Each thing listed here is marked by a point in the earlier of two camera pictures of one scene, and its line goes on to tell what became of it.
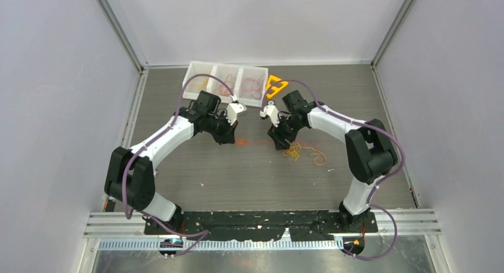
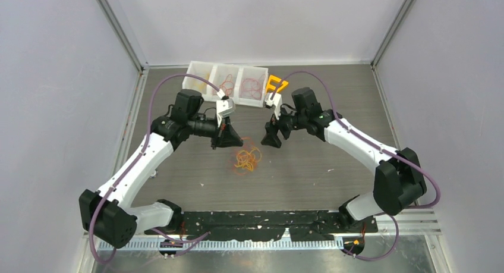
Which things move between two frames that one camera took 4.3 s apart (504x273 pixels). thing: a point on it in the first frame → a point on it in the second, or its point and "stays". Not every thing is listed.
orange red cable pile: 293,151 → 248,160
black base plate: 257,225 stays
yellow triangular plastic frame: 277,89 stays
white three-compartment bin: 246,84 stays
